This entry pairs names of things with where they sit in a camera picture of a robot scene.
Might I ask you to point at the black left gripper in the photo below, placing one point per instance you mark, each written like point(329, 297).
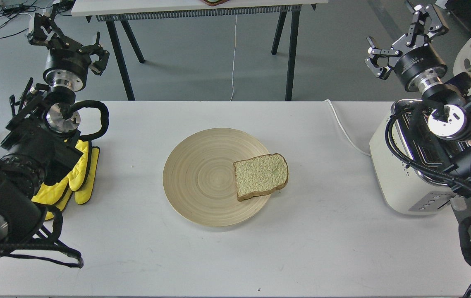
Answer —
point(43, 31)

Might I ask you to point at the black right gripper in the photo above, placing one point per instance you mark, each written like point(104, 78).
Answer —
point(419, 68)

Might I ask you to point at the slice of bread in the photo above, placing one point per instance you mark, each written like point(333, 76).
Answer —
point(261, 175)

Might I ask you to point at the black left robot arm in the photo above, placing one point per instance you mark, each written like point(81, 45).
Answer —
point(45, 127)

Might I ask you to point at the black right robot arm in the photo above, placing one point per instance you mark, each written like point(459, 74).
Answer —
point(441, 121)

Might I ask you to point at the cream white toaster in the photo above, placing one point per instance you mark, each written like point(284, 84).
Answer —
point(405, 189)

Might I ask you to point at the white background table black legs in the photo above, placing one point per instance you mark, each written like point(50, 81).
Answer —
point(123, 11)

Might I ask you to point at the yellow oven mitt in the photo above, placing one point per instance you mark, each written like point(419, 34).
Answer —
point(78, 183)

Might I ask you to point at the brown object on background table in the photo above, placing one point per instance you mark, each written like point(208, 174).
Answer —
point(214, 2)

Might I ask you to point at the round bamboo plate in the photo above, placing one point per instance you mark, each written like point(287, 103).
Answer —
point(199, 179)

